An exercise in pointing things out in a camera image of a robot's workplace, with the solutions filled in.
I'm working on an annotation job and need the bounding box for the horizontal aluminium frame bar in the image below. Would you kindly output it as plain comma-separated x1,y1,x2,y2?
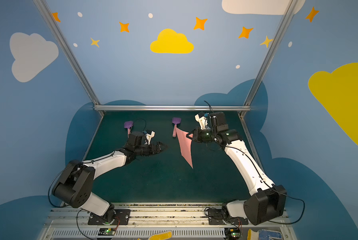
94,105,251,112

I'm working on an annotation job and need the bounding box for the yellow glove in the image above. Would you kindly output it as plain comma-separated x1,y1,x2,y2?
147,231,173,240

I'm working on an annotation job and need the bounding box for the left aluminium frame post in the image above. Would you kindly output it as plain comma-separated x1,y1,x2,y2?
33,0,101,106

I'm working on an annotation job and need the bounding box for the green circuit board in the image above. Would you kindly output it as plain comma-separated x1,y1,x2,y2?
98,228,117,236
224,228,241,240

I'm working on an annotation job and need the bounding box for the aluminium front rail base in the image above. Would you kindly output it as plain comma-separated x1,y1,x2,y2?
38,203,297,240

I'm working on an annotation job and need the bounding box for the pink square paper sheet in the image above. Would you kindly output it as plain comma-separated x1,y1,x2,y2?
175,127,193,169

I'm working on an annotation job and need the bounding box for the left purple pink spatula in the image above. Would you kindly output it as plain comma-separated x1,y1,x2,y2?
124,121,134,136

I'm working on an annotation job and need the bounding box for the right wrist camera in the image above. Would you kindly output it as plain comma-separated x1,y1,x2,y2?
195,112,209,130

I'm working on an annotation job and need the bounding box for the aluminium frame post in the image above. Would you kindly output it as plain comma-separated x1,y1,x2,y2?
238,0,298,120
33,0,101,106

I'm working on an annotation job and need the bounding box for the right green circuit board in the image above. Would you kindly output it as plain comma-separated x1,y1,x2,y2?
224,228,241,240

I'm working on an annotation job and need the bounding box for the left green circuit board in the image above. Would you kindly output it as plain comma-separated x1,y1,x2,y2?
98,228,117,236

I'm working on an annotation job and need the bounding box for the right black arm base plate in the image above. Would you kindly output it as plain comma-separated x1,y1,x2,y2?
204,208,248,226

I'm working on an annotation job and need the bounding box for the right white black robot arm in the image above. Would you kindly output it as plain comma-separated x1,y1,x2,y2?
186,112,287,226

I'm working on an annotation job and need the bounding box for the right aluminium frame post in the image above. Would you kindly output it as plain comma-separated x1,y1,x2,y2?
238,0,298,120

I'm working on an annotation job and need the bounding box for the purple pink spatula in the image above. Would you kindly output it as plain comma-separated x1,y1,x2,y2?
172,117,181,138
124,121,134,136

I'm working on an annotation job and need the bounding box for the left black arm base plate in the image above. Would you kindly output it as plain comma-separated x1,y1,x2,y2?
88,209,131,226

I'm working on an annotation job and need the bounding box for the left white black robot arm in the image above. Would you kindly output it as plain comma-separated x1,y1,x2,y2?
51,131,168,225

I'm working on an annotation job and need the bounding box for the right purple pink spatula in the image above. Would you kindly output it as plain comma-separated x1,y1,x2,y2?
172,117,181,138

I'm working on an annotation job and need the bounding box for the blue white glove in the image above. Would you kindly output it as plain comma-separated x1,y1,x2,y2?
247,229,283,240

